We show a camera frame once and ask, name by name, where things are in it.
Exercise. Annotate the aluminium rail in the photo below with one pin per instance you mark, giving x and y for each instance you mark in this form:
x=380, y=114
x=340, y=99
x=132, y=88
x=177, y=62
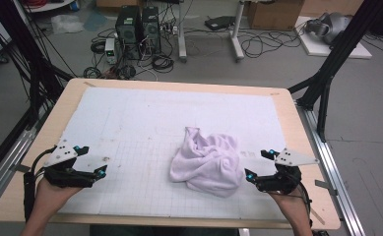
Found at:
x=333, y=177
x=8, y=160

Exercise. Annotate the large cardboard box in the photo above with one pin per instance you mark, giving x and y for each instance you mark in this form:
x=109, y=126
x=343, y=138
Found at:
x=274, y=14

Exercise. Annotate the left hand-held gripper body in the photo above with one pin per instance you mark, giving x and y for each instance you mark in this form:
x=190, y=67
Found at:
x=64, y=175

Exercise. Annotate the black tape strip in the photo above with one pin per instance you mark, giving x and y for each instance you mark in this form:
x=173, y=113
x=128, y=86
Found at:
x=21, y=168

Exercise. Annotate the white floor board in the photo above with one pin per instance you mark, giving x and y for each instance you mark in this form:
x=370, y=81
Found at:
x=317, y=49

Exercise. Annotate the person's left hand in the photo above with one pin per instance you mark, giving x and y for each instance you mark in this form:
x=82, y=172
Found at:
x=51, y=196

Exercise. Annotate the grey helmet device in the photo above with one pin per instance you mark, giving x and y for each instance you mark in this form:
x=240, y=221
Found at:
x=330, y=28

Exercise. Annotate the flat black box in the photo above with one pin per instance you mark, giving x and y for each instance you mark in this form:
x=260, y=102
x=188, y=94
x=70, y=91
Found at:
x=219, y=23

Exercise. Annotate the grey tape strip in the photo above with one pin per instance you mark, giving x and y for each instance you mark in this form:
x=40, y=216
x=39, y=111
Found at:
x=325, y=186

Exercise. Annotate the thin wooden stick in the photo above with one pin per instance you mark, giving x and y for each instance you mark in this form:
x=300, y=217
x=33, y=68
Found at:
x=318, y=217

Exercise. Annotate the narrow black computer tower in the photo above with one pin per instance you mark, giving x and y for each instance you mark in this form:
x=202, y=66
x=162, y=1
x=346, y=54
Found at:
x=151, y=29

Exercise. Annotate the white foam mat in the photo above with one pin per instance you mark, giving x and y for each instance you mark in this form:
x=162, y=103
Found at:
x=146, y=124

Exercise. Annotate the blue-grey floor sheet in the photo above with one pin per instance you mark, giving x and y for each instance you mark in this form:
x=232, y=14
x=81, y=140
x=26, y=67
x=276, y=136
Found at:
x=95, y=20

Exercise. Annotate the large black computer tower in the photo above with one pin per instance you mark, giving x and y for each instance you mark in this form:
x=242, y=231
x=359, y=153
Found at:
x=128, y=29

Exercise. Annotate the white power supply unit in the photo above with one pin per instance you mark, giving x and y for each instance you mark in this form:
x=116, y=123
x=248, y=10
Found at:
x=110, y=50

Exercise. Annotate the pale lilac towel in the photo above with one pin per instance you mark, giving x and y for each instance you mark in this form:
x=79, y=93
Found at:
x=208, y=164

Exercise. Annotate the white desk leg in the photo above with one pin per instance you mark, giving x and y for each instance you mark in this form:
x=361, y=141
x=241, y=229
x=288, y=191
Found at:
x=181, y=36
x=236, y=39

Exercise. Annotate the clear plastic bag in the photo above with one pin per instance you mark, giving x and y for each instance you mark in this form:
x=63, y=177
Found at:
x=67, y=24

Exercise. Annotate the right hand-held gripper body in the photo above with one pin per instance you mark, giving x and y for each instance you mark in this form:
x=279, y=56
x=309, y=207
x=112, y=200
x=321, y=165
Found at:
x=282, y=178

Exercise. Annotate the person's right hand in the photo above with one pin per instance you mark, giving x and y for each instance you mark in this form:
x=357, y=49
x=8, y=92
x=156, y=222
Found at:
x=289, y=205

